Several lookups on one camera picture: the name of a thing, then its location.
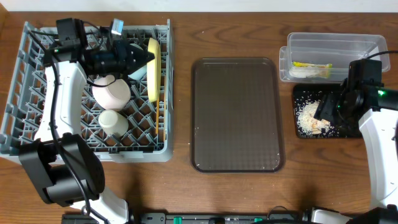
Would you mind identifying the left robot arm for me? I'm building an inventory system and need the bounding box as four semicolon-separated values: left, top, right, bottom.
19;40;155;223

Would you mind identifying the yellow plate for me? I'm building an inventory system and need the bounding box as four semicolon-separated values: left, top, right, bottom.
147;38;161;102

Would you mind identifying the spilled white rice pile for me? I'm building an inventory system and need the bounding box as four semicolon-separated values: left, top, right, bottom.
297;101;332;136

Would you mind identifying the green snack wrapper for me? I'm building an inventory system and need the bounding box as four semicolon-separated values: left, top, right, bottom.
292;62;332;78

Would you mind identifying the small white green cup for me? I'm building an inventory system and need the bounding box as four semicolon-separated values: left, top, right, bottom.
98;110;129;138

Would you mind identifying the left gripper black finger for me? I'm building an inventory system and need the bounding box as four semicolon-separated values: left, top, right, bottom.
131;63;149;75
132;45;155;64

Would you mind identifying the pink bowl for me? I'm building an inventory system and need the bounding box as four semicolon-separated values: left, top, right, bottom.
92;75;131;111

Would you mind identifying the light blue bowl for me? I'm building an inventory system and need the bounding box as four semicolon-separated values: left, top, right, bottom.
129;44;148;80

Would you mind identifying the clear plastic bin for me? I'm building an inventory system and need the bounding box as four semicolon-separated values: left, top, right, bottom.
279;32;388;83

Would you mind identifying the dark brown serving tray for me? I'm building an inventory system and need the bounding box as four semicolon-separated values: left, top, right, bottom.
190;58;285;173

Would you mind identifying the wooden chopstick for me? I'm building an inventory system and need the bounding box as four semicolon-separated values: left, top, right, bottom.
155;98;160;135
163;76;167;142

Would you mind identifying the grey dishwasher rack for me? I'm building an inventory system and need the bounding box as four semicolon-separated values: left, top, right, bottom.
1;22;174;163

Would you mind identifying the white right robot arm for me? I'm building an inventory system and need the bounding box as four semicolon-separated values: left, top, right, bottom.
308;86;397;223

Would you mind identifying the white napkin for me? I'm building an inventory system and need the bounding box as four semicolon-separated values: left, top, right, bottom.
289;68;316;78

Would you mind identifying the black waste bin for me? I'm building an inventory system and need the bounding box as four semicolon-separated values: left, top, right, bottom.
292;83;362;139

